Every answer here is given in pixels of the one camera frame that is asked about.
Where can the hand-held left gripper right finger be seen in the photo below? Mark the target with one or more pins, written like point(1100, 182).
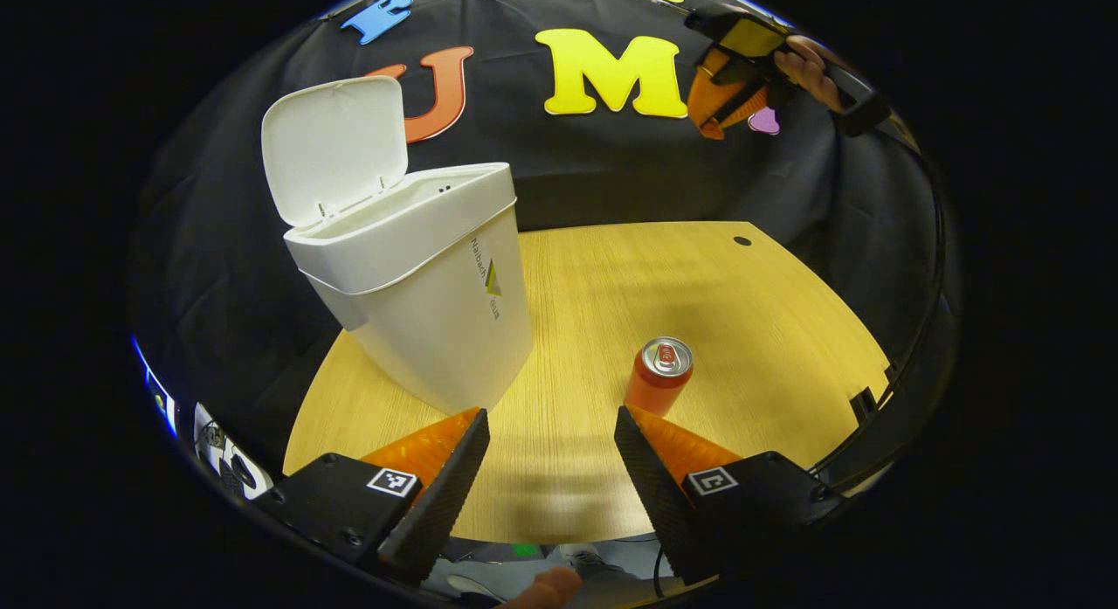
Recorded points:
point(655, 495)

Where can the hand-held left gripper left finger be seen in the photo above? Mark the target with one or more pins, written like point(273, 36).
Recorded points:
point(441, 495)

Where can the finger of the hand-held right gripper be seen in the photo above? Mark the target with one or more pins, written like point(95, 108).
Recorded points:
point(751, 107)
point(706, 102)

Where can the red pop can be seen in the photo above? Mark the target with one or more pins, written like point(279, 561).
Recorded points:
point(655, 386)

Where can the white desktop garbage bin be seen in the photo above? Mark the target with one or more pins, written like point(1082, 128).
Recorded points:
point(437, 329)

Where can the wooden desktop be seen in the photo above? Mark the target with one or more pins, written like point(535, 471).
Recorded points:
point(611, 312)

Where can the person's grey shoe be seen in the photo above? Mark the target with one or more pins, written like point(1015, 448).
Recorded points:
point(585, 557)

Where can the black backdrop cloth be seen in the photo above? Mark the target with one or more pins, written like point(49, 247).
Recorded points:
point(611, 172)

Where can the white equipment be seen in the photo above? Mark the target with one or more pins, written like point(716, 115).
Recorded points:
point(218, 452)

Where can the black desk clamp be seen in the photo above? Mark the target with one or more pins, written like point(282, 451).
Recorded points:
point(865, 404)

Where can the lit monitor screen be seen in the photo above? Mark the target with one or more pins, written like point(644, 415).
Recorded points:
point(153, 386)

